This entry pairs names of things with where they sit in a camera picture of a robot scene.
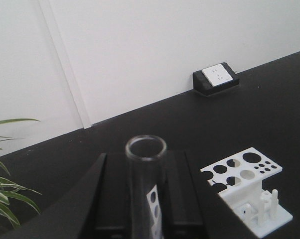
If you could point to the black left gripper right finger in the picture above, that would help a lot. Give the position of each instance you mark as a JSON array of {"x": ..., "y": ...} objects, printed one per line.
[{"x": 181, "y": 215}]

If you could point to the white test tube rack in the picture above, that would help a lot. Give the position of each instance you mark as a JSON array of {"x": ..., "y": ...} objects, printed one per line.
[{"x": 238, "y": 181}]

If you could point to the green spider plant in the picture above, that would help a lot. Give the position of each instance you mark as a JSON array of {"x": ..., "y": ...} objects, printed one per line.
[{"x": 10, "y": 189}]

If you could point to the white power socket black base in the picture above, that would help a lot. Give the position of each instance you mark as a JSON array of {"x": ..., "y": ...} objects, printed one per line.
[{"x": 214, "y": 79}]

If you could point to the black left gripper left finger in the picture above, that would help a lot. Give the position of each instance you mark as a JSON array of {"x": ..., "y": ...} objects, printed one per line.
[{"x": 109, "y": 214}]

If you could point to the clear glass test tube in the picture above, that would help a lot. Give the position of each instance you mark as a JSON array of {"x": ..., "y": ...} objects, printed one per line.
[{"x": 146, "y": 178}]

